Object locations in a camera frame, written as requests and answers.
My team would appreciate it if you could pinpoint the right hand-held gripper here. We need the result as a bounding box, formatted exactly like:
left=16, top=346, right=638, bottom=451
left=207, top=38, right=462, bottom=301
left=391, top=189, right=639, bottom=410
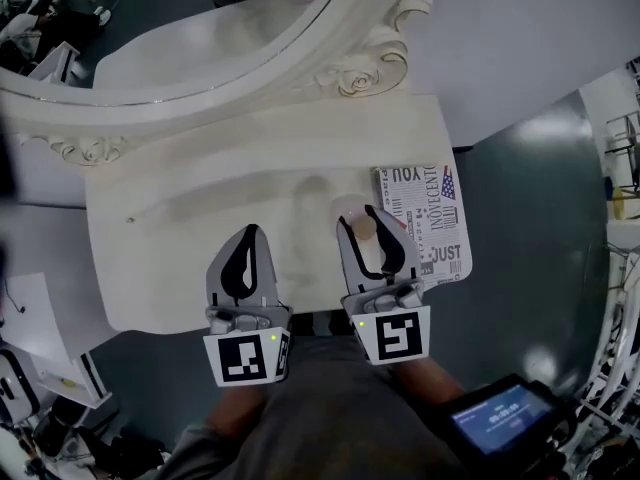
left=335, top=204, right=431, bottom=367

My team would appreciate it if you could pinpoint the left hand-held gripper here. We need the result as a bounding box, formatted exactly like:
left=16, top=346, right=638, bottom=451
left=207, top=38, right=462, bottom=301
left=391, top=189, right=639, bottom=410
left=202, top=223, right=294, bottom=388

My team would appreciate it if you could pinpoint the person's left forearm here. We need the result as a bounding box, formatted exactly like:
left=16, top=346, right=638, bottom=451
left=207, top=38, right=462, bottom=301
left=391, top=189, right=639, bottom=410
left=203, top=384, right=267, bottom=438

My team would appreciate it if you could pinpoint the person's right forearm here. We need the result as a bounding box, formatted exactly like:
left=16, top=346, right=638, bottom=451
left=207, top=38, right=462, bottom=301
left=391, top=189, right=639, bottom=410
left=394, top=358, right=467, bottom=410

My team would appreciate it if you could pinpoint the white carved dressing table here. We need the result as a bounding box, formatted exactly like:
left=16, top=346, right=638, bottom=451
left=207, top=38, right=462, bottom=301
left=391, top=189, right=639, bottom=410
left=82, top=92, right=474, bottom=337

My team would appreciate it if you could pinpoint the black and white printed book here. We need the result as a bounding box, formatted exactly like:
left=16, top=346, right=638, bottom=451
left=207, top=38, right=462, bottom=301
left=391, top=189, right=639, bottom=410
left=370, top=163, right=474, bottom=289

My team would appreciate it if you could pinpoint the person's grey shirt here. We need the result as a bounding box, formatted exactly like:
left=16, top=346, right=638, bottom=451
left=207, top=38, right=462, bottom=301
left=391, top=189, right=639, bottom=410
left=164, top=335, right=466, bottom=480

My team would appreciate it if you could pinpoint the white open cabinet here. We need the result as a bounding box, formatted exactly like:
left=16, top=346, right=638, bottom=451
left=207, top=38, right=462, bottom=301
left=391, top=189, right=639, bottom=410
left=36, top=351, right=114, bottom=410

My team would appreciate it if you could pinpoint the black device with blue screen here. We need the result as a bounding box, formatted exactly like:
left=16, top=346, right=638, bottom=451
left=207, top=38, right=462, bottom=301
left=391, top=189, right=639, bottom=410
left=447, top=373, right=579, bottom=457

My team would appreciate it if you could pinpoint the white black-trimmed machine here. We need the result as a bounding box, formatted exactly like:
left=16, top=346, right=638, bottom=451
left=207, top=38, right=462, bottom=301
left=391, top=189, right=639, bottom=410
left=0, top=350, right=41, bottom=425

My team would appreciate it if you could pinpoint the yellow chair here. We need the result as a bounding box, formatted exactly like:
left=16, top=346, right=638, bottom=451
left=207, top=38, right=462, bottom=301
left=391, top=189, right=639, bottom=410
left=611, top=186, right=637, bottom=220

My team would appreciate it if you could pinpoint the white metal rack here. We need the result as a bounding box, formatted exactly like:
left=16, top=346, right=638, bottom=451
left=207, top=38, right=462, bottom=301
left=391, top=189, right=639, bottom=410
left=574, top=246, right=640, bottom=450

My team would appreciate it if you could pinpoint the oval white-framed mirror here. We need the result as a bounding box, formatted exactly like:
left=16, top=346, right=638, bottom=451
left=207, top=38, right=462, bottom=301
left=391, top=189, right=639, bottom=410
left=0, top=0, right=454, bottom=167

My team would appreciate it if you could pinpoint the black cable on white desk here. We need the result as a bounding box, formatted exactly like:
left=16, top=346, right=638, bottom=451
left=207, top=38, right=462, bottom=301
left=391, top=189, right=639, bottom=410
left=3, top=276, right=27, bottom=315

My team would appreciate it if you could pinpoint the metal frame chair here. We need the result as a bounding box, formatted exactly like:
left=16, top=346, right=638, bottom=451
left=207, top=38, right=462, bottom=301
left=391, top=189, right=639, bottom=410
left=603, top=111, right=640, bottom=194

